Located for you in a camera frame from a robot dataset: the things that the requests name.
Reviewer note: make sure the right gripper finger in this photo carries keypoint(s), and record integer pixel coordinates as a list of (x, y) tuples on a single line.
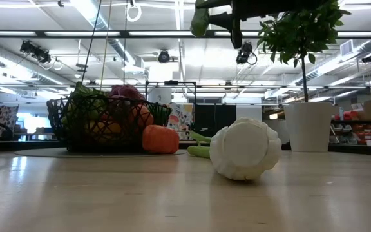
[(225, 21), (221, 4)]

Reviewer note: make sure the long light green cucumber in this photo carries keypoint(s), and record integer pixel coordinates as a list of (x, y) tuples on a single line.
[(200, 21)]

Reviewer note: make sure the green lime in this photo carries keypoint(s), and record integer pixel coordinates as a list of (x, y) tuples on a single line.
[(163, 112)]

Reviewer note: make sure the orange fruit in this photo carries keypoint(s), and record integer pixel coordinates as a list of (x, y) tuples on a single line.
[(143, 116)]

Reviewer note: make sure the long yellow mango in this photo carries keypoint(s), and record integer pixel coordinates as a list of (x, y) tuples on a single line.
[(106, 129)]

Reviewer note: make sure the green leafy plant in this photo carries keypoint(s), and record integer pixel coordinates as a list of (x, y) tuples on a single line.
[(301, 32)]

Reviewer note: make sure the round black ceiling lamp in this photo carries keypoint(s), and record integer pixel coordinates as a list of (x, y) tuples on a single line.
[(163, 56)]

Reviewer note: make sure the black cabinet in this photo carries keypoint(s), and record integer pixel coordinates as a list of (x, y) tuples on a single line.
[(214, 119)]

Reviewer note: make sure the colourful floral panel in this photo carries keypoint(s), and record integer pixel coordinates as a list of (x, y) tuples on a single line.
[(182, 116)]

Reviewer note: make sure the white plant pot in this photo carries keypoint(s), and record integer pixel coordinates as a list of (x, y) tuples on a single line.
[(308, 129)]

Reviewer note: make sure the small orange pumpkin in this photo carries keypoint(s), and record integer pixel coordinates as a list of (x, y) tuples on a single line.
[(159, 140)]

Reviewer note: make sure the shelf with red bins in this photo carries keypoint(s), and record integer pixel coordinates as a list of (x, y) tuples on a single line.
[(366, 132)]

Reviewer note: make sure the black track lights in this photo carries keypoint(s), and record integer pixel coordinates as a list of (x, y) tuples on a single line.
[(35, 53)]

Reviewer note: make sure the round grey mat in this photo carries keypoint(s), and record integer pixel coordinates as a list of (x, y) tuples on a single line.
[(43, 152)]

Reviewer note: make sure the black metal rack frame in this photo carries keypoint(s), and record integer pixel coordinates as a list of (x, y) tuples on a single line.
[(171, 82)]

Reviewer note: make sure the silver ventilation duct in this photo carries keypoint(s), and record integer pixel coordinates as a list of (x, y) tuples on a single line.
[(98, 22)]

